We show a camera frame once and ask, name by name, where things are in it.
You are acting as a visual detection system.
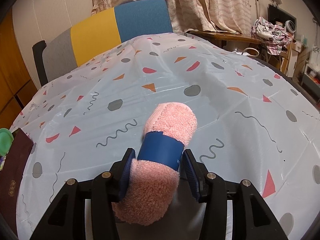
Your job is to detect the pink towel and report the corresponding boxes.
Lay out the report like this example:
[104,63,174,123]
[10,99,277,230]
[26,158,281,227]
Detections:
[113,102,197,226]

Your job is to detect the wooden wardrobe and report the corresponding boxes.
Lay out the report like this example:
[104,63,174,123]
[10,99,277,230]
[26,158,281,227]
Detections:
[0,10,37,128]

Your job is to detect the grey yellow blue chair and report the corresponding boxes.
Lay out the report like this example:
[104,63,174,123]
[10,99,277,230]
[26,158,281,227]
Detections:
[32,0,173,86]

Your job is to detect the black monitor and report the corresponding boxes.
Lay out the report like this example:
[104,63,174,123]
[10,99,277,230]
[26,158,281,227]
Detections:
[267,4,297,30]

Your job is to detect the patterned plastic tablecloth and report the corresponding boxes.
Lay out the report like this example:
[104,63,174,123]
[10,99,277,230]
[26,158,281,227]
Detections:
[12,33,319,239]

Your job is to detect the white round fan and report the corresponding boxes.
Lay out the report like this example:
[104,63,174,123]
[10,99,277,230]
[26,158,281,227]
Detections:
[285,20,296,34]

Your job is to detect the gold tin box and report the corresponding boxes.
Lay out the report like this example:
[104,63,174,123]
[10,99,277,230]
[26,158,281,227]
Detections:
[0,128,34,234]

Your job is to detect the green cap bottle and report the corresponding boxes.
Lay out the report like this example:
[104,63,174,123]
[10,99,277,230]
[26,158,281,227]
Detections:
[0,128,14,157]

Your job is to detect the wooden side table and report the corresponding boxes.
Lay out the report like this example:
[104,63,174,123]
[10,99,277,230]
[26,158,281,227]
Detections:
[188,30,261,48]

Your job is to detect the pile of patterned clothes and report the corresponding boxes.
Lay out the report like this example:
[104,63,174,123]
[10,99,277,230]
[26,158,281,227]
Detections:
[251,17,292,55]

